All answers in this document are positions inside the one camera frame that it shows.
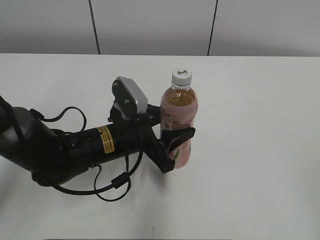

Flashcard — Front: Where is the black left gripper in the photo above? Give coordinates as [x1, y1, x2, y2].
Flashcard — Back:
[108, 104, 196, 173]

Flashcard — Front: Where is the pink oolong tea bottle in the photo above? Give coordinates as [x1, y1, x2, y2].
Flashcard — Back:
[159, 84, 199, 170]

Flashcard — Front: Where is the white bottle cap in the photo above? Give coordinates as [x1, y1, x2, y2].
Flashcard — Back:
[171, 68, 192, 86]

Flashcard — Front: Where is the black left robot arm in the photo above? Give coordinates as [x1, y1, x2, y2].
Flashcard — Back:
[0, 93, 196, 192]

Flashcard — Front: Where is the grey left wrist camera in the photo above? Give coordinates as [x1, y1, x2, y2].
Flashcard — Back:
[112, 76, 148, 121]

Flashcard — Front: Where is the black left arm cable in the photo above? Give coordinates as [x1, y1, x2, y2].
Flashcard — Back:
[29, 106, 145, 202]

